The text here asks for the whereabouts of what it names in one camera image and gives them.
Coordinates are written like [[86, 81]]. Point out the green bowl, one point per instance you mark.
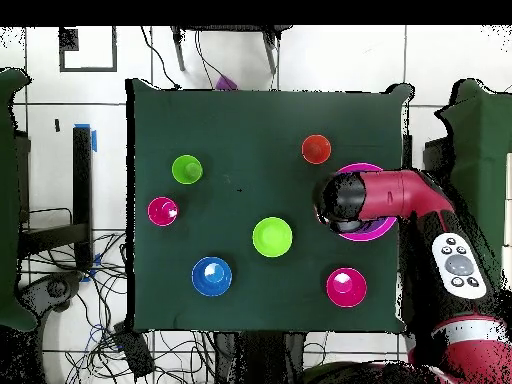
[[272, 238]]

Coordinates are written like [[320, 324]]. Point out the large pink bowl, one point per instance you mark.
[[360, 237]]

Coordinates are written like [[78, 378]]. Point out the small pinkish red bowl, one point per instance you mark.
[[348, 295]]

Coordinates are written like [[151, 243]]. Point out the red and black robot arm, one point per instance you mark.
[[392, 196]]

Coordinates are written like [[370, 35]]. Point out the dark blue bowl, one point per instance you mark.
[[212, 284]]

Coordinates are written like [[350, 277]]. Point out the orange cup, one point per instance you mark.
[[316, 150]]

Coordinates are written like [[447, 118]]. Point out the green cup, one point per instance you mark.
[[182, 166]]

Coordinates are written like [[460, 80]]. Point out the pinkish red cup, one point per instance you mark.
[[159, 214]]

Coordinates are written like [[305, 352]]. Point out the dark green tablecloth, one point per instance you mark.
[[200, 120]]

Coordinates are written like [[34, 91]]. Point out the small purple object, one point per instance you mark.
[[224, 84]]

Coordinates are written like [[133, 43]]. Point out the black metal stand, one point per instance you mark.
[[82, 180], [434, 156]]

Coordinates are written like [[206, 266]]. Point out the black power brick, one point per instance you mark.
[[134, 352]]

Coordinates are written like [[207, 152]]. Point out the green cloth covered table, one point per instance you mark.
[[480, 140], [8, 200]]

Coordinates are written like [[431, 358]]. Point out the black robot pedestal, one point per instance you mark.
[[260, 360]]

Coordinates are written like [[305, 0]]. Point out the black camera tripod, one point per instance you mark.
[[179, 52]]

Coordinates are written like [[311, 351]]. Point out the dark grey pedestal leg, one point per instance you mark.
[[56, 288]]

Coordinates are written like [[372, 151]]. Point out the black square frame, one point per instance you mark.
[[88, 70]]

